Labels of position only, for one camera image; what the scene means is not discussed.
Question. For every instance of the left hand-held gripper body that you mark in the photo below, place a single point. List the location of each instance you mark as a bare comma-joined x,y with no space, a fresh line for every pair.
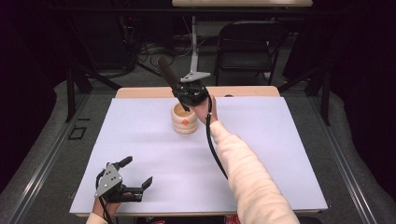
109,182

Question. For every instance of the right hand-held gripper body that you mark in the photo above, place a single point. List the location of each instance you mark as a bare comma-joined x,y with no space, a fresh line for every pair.
194,90

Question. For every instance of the cream ribbed cup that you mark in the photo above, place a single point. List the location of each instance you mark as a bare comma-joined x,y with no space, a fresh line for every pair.
185,124

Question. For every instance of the person's right hand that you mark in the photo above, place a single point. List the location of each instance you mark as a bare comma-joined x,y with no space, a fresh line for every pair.
204,113

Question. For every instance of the person's left hand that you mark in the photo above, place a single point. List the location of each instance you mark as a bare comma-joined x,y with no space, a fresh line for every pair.
106,207

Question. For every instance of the white table mat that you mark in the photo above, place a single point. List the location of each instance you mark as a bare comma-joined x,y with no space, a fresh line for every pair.
155,161

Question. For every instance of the wooden table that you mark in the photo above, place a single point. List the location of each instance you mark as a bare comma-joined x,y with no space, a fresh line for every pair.
140,92

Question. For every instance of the black folding chair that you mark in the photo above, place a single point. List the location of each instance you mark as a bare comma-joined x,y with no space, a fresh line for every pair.
246,59

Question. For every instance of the black metal stand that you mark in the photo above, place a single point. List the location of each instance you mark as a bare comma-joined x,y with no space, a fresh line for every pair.
326,99
70,93

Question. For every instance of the person's red patterned clothing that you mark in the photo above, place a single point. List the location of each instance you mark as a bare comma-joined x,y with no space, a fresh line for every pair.
232,219

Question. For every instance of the white desk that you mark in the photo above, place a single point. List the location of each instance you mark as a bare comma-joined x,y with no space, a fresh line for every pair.
243,2

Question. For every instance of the metal floor rail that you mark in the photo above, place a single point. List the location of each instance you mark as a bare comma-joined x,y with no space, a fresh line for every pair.
348,174
40,168

